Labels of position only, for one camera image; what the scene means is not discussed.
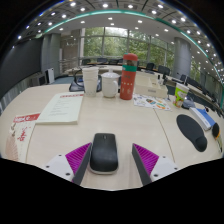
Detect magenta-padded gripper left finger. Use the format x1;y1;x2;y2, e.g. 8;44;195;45
44;142;93;186

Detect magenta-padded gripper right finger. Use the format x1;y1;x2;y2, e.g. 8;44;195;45
131;142;183;186

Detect black computer mouse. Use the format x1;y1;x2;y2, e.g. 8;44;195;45
87;132;120;175

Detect black mouse pad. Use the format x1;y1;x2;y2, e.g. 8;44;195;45
176;113;208;153

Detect white printed document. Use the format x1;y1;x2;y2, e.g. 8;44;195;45
35;92;85;126

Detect colourful sticker sheet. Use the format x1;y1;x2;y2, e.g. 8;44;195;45
132;93;172;112

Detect red and white magazine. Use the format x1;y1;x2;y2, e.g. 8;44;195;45
3;112;42;164

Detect blue and white book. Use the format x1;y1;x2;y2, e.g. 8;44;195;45
188;106;217;132

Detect white cardboard box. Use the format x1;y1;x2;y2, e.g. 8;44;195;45
134;72;169;99

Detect green printed paper cup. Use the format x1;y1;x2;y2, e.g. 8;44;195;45
173;82;190;108

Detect stack of white paper cups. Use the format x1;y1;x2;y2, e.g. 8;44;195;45
81;66;100;98

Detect white lidded mug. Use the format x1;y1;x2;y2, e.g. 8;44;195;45
100;69;121;99

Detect red bottle with green band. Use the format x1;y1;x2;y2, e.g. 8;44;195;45
119;52;139;101

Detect white floor appliance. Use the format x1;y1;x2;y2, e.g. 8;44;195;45
44;67;55;85

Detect long curved conference desk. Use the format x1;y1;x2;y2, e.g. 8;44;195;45
64;64;224;116

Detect grey floor cabinet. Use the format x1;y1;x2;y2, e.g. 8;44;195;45
30;73;47;87

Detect dark office chairs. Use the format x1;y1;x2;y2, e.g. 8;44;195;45
80;57;224;111

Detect ceiling lights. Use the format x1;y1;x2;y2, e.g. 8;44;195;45
11;0;224;79

